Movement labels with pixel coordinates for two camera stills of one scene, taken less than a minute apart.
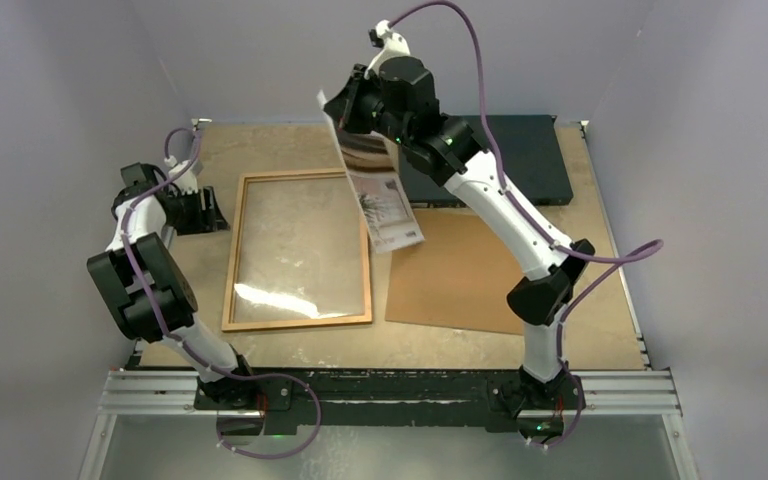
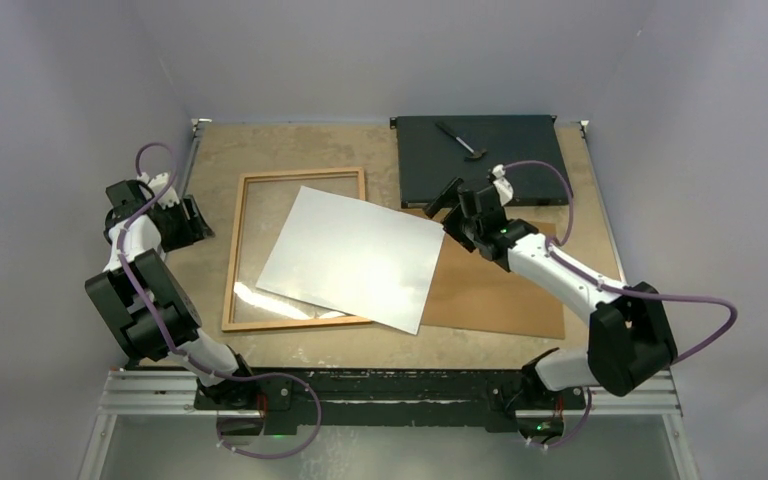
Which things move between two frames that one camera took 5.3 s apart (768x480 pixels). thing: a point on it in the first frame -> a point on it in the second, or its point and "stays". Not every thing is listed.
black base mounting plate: x=504 y=399 stays
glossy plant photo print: x=371 y=161 -> x=362 y=258
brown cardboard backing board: x=458 y=277 stays
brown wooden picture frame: x=230 y=289 stays
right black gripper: x=346 y=107 -> x=449 y=223
